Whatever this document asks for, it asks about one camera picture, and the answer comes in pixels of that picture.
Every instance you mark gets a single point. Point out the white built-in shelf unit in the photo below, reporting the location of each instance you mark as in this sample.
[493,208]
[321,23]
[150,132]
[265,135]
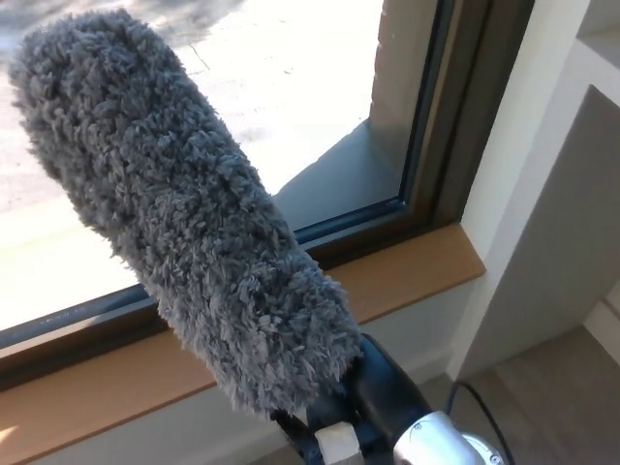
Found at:
[533,194]

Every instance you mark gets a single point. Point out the dark brown window frame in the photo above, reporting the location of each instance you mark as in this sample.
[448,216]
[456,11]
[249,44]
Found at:
[455,145]

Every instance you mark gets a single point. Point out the grey fluffy microfibre duster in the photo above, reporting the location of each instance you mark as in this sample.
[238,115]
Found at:
[169,194]

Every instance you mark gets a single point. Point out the light wooden window sill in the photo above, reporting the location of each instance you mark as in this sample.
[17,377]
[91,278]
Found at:
[97,402]

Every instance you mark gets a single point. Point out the grey exterior window ledge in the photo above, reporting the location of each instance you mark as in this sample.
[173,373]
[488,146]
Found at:
[349,184]

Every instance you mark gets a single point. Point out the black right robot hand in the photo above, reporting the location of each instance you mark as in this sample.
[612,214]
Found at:
[387,397]

